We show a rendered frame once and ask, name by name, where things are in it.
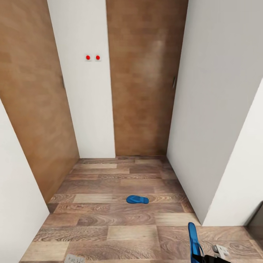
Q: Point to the sliding door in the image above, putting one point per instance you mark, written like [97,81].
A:
[32,91]
[145,40]

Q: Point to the sandal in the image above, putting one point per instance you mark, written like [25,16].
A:
[137,199]
[194,241]

